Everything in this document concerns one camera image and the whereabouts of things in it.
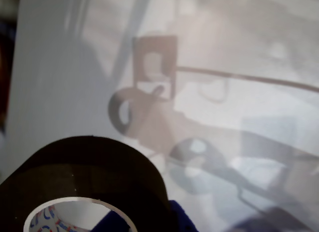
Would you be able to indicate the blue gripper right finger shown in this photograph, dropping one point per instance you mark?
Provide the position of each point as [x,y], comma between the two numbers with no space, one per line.
[183,219]

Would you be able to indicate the black tape roll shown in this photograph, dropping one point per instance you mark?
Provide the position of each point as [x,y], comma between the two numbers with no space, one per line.
[87,172]

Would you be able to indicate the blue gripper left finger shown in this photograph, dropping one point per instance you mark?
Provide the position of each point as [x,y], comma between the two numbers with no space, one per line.
[106,222]

